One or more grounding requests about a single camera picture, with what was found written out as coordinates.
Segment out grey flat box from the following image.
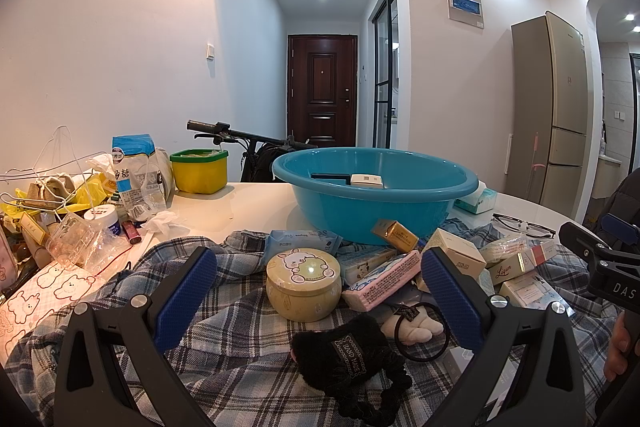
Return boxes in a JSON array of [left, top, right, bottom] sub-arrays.
[[442, 347, 473, 383]]

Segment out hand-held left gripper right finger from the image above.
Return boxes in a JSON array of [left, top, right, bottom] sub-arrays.
[[421, 247, 586, 427]]

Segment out light blue wipes box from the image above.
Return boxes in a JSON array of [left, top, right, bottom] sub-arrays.
[[337, 244, 401, 283]]

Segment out dark jacket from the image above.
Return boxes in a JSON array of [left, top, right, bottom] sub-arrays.
[[582, 172, 640, 253]]

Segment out beige refrigerator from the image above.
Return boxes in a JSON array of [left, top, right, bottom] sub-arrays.
[[505, 11, 590, 210]]

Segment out yellow container with green lid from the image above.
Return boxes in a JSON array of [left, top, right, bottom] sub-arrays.
[[169, 148, 229, 194]]

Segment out white pink box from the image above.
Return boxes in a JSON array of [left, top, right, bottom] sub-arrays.
[[487, 239, 558, 286]]

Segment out blue white sugar bag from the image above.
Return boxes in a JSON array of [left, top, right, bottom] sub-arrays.
[[112, 133, 168, 223]]

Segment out clear plastic container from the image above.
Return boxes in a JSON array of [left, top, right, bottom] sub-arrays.
[[46, 212, 133, 273]]

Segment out black-framed eyeglasses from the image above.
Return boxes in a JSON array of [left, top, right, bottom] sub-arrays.
[[492, 213, 557, 239]]

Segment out clear bag of white grains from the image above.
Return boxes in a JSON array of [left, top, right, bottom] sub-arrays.
[[154, 147, 175, 204]]

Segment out black backpack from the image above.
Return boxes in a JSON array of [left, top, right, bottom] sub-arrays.
[[241, 143, 291, 182]]

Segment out pink bear-print pack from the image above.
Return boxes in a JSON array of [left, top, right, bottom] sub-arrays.
[[0, 257, 118, 368]]

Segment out black bicycle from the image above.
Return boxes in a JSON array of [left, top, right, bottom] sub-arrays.
[[186, 120, 321, 182]]

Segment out white light-blue box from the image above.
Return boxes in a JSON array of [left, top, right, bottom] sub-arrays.
[[500, 274, 571, 313]]

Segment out small yellow box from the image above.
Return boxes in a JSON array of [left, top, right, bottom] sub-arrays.
[[17, 212, 48, 248]]

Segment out white wire hanger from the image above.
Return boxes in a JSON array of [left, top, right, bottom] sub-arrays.
[[0, 125, 113, 212]]

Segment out blue plaid shirt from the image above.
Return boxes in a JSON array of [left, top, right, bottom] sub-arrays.
[[5, 217, 621, 427]]

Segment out cream box with barcode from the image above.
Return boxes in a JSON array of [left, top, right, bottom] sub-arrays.
[[422, 228, 487, 280]]

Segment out white jar with blue label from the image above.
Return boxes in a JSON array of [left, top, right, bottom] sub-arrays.
[[83, 204, 122, 238]]

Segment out cotton swab pack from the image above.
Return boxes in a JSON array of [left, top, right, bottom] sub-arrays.
[[480, 234, 526, 264]]

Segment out dark brown door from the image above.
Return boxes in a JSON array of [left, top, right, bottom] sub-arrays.
[[287, 35, 359, 148]]

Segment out blue plastic basin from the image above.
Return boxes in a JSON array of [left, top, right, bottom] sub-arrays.
[[271, 148, 480, 244]]

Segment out white plush hair tie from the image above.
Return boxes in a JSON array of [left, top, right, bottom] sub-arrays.
[[380, 302, 451, 363]]

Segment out person's right hand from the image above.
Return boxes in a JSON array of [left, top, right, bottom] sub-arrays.
[[603, 311, 639, 383]]

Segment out crumpled white tissue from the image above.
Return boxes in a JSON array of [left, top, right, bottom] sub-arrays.
[[141, 210, 178, 235]]

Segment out black-framed glass sliding door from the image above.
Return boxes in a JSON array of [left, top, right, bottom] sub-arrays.
[[372, 0, 401, 150]]

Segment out beige fabric pouch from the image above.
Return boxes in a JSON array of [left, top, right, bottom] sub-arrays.
[[27, 174, 76, 208]]

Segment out teal white tissue pack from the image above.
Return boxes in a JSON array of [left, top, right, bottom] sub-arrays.
[[452, 181, 497, 215]]

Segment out gold box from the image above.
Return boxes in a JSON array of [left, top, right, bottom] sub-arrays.
[[370, 219, 420, 253]]

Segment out yellow plastic bag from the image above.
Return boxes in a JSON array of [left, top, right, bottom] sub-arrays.
[[0, 172, 118, 220]]

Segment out white round desktop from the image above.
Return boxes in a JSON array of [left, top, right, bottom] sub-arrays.
[[0, 181, 601, 358]]

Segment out black fluffy scrunchie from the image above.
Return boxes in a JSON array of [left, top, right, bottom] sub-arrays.
[[291, 313, 413, 418]]

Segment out round yellow rabbit-print tin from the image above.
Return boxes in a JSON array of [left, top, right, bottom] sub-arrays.
[[265, 247, 343, 323]]

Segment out blue wet wipes pack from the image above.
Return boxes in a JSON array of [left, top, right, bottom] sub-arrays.
[[263, 229, 346, 265]]

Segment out pink tissue pack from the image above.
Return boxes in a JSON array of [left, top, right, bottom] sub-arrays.
[[341, 250, 422, 312]]

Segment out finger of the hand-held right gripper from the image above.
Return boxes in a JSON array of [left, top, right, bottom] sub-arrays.
[[601, 213, 640, 253], [559, 222, 616, 275]]

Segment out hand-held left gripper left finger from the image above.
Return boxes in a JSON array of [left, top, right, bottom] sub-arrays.
[[54, 246, 218, 427]]

